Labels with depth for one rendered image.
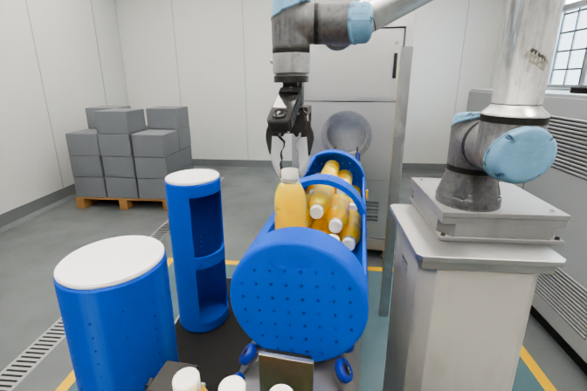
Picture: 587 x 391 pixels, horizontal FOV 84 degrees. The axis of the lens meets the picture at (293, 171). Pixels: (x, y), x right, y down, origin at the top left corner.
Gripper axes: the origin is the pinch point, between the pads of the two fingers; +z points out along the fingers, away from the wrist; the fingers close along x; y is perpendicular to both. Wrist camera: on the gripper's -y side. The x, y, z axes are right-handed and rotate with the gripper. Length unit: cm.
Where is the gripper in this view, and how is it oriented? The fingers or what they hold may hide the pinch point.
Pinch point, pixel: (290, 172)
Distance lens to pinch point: 70.0
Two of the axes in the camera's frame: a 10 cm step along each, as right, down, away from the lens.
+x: -9.8, -0.5, 2.0
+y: 2.0, -2.7, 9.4
